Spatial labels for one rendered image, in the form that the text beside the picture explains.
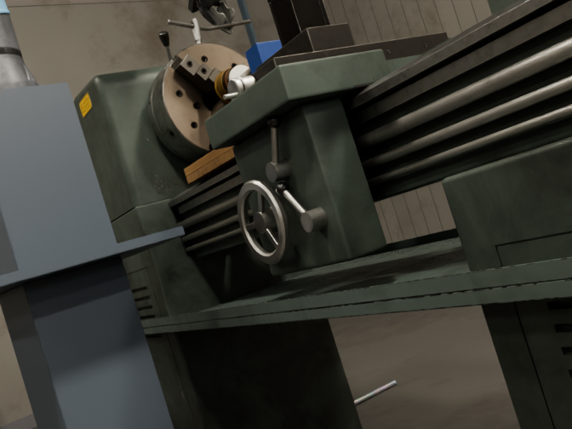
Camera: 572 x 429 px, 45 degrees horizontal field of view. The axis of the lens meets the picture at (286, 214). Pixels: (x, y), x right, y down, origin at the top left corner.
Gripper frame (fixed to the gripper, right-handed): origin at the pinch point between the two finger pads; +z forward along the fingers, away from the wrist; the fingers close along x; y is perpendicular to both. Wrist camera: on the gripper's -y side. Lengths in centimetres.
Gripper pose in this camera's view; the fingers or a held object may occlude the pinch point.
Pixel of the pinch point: (228, 31)
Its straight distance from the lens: 212.5
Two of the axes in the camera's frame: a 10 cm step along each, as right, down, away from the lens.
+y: 4.9, -1.7, -8.5
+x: 6.8, -5.3, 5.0
